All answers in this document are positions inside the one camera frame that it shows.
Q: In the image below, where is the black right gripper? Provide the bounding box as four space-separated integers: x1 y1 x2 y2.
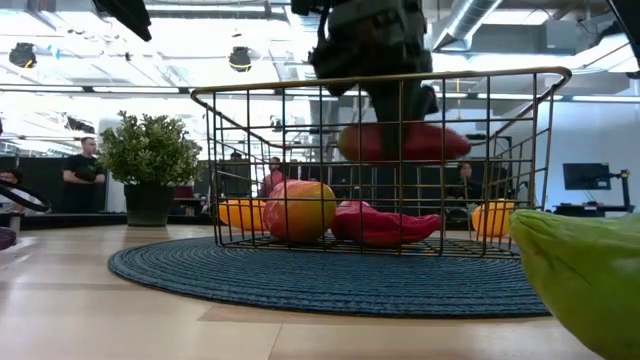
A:
307 0 442 162

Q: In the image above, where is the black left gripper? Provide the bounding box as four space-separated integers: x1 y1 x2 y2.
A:
92 0 153 43

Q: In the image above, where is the slim red chili pepper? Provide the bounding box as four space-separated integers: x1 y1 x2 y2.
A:
338 122 472 164

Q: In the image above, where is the gold-rimmed black wire basket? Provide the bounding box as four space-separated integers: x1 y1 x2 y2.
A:
189 66 574 261

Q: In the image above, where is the small bright red pepper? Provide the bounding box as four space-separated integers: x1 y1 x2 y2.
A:
330 199 442 248

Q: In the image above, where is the yellow mini pepper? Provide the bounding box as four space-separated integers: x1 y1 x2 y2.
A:
471 199 516 239

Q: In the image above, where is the red and orange pepper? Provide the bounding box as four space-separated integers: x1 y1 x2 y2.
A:
263 179 338 244

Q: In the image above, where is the orange-yellow mini pepper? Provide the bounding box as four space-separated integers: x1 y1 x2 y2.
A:
218 198 268 233

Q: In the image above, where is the green pepper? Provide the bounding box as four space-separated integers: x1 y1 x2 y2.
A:
508 208 640 360

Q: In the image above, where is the person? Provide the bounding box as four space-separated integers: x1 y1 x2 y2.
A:
258 156 287 199
447 160 485 201
60 136 107 215
0 168 25 214

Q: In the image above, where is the black ceiling spot lamp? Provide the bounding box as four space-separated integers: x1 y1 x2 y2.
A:
8 42 39 70
228 45 253 74

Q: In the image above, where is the small potted green plant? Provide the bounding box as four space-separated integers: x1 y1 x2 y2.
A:
97 110 204 228

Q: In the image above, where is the black computer monitor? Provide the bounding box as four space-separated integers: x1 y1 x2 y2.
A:
562 162 612 192

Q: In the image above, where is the dark office desk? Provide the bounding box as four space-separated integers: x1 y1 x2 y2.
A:
552 202 637 217

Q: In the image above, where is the round blue woven placemat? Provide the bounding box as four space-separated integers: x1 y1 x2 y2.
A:
107 234 552 320

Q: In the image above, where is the silver ceiling air duct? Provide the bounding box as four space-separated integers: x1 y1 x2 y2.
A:
430 0 506 51

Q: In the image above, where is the black looped cable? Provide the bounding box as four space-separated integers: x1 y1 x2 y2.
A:
0 178 52 214

